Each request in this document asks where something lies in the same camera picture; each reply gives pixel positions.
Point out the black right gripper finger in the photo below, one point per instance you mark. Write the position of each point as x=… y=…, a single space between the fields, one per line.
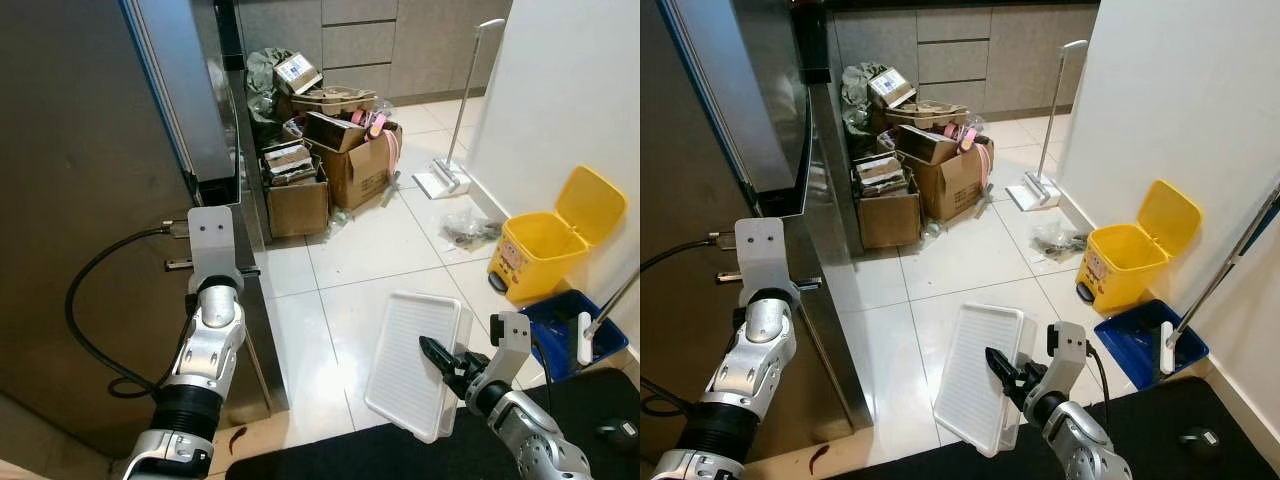
x=437 y=355
x=1003 y=366

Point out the grey steel fridge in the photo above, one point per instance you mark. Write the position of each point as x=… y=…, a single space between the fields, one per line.
x=700 y=150
x=90 y=200

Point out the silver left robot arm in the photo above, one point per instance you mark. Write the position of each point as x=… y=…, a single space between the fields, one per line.
x=755 y=370
x=205 y=350

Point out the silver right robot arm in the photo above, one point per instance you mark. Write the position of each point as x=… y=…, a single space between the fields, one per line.
x=530 y=440
x=1085 y=450

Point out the blue dustpan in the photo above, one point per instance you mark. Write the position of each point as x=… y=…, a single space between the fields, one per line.
x=1130 y=345
x=555 y=330

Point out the grey broom pole white grip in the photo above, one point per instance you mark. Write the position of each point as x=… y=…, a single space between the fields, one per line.
x=583 y=335
x=1166 y=345

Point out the clear plastic trash bag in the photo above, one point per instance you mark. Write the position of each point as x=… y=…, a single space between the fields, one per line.
x=470 y=230
x=1058 y=242

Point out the yellow pedal bin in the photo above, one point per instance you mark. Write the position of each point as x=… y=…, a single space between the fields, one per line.
x=535 y=260
x=1125 y=270

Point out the black fabric floor mat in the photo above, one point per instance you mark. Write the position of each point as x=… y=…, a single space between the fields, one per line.
x=350 y=460
x=1160 y=430

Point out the small black rounded object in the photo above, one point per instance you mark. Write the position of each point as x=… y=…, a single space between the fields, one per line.
x=1200 y=438
x=618 y=434

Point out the white flat mop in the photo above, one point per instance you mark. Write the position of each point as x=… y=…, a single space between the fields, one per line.
x=1035 y=192
x=445 y=180

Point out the small brown cardboard box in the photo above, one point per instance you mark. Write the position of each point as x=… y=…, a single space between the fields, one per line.
x=298 y=210
x=890 y=220

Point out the large brown cardboard box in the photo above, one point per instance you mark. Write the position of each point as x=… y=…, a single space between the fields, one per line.
x=950 y=185
x=355 y=170

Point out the dark red scrap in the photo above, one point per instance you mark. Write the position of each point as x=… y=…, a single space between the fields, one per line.
x=820 y=458
x=238 y=440

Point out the brown paper egg tray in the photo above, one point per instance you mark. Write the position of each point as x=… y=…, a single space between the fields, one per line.
x=330 y=100
x=925 y=113

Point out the small labelled carton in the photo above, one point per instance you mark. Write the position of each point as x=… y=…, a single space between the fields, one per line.
x=297 y=72
x=890 y=86

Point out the green plastic bag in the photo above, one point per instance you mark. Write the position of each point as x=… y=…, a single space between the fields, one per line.
x=262 y=90
x=858 y=100

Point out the grey drawer cabinet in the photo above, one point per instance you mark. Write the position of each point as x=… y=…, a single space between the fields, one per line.
x=360 y=40
x=950 y=50

